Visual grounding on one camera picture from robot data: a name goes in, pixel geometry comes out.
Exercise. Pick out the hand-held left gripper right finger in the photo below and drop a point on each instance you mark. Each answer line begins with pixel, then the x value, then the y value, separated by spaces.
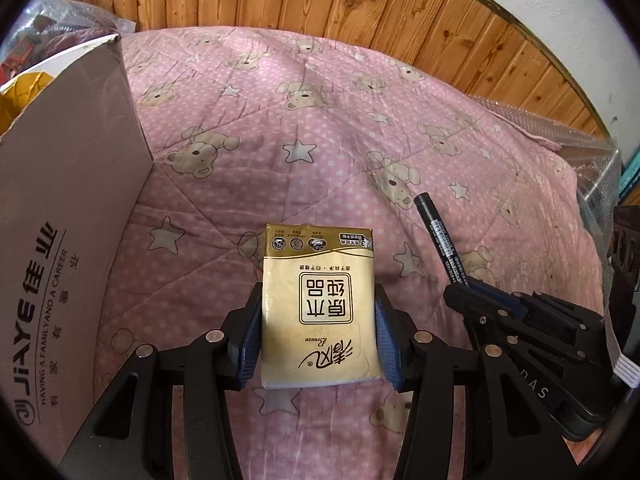
pixel 385 345

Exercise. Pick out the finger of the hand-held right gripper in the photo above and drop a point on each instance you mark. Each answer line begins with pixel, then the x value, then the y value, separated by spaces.
pixel 550 315
pixel 462 297

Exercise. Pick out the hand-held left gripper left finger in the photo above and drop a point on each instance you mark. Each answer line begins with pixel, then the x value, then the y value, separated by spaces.
pixel 250 345

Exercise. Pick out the black marker pen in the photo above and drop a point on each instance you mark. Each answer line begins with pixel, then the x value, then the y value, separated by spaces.
pixel 440 235

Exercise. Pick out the beige tissue pack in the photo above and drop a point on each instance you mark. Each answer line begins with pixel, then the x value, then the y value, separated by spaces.
pixel 320 310

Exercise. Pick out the white cardboard box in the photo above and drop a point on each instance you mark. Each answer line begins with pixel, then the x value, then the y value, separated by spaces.
pixel 75 210

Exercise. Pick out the teal sticks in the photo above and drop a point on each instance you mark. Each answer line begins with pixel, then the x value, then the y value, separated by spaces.
pixel 631 180

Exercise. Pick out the clear bubble wrap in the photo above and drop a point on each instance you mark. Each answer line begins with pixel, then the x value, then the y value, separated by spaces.
pixel 75 15
pixel 590 160

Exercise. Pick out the pink bear print blanket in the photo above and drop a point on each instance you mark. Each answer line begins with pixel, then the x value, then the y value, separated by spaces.
pixel 325 135

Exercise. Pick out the red printed carton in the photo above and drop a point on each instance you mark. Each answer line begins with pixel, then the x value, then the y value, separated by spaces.
pixel 20 55

